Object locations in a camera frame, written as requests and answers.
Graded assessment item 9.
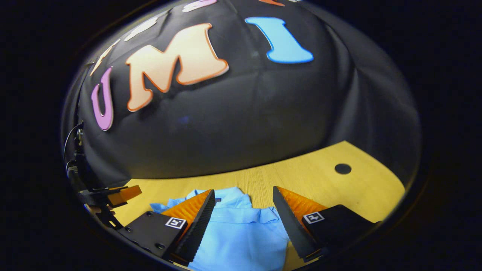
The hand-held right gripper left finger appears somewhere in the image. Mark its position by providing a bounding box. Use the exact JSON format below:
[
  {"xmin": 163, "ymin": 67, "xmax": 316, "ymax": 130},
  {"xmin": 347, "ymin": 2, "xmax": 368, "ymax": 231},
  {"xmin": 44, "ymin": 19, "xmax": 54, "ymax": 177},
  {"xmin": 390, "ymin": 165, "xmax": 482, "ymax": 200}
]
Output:
[{"xmin": 117, "ymin": 189, "xmax": 216, "ymax": 263}]

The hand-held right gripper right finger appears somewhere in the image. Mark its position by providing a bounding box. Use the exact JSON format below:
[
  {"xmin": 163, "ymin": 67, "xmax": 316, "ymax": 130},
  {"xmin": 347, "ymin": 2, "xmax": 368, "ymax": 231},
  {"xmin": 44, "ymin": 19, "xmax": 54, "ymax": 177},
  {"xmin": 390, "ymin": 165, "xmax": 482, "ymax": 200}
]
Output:
[{"xmin": 273, "ymin": 186, "xmax": 381, "ymax": 263}]

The light blue T-shirt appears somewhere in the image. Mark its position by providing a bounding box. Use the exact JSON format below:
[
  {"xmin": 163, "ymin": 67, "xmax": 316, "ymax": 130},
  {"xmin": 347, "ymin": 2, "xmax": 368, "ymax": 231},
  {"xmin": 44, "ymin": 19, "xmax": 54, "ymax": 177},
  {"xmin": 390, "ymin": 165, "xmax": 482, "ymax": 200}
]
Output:
[{"xmin": 150, "ymin": 186, "xmax": 290, "ymax": 271}]

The black backdrop cloth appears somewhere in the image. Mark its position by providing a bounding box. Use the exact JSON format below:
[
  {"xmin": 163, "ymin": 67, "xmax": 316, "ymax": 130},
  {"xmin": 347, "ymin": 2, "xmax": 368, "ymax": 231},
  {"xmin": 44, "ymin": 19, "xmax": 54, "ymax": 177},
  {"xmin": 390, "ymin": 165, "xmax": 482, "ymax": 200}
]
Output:
[{"xmin": 62, "ymin": 0, "xmax": 421, "ymax": 189}]

